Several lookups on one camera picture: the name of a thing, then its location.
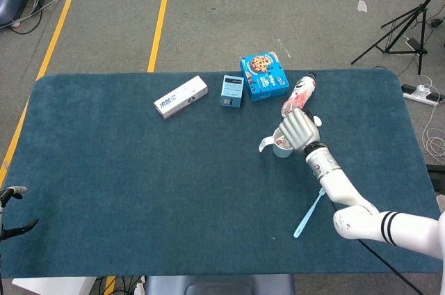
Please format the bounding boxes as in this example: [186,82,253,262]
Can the light blue toothbrush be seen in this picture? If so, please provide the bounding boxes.
[293,189,326,239]

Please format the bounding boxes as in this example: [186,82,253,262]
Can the white flat box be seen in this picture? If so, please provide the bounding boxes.
[12,276,97,295]

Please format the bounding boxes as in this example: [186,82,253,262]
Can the blue padded seat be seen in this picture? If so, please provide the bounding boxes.
[144,274,296,295]

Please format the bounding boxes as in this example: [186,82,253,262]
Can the white coiled cable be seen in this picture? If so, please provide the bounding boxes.
[421,99,445,157]

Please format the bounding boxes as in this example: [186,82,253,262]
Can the blue cookie box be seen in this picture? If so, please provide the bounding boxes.
[240,51,290,102]

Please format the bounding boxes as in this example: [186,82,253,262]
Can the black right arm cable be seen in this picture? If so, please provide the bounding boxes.
[357,238,423,295]

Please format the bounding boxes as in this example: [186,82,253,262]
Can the smartphone on floor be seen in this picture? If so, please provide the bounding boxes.
[405,38,428,51]

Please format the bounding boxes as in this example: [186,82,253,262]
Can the pink drink bottle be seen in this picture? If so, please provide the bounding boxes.
[280,72,318,118]

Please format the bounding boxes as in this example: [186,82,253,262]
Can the black tripod stand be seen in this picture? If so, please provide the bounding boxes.
[350,0,445,76]

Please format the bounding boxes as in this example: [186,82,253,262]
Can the long white toothpaste box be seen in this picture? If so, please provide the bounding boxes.
[154,75,209,120]

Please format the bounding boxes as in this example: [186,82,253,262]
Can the blue felt table mat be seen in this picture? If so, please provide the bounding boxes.
[0,68,443,279]

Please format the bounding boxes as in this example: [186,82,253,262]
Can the black equipment piece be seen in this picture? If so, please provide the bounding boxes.
[426,164,445,202]

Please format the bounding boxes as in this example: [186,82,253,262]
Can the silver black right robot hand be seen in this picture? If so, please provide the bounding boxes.
[276,107,323,152]

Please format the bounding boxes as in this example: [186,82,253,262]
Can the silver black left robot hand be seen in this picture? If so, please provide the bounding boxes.
[0,186,39,242]

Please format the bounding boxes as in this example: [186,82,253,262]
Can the white cup with handle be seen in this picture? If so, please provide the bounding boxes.
[259,126,296,159]

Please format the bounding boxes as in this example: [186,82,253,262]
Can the small blue carton box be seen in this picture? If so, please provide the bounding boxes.
[219,74,244,109]

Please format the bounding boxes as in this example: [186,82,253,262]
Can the white power strip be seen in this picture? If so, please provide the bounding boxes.
[401,83,445,106]

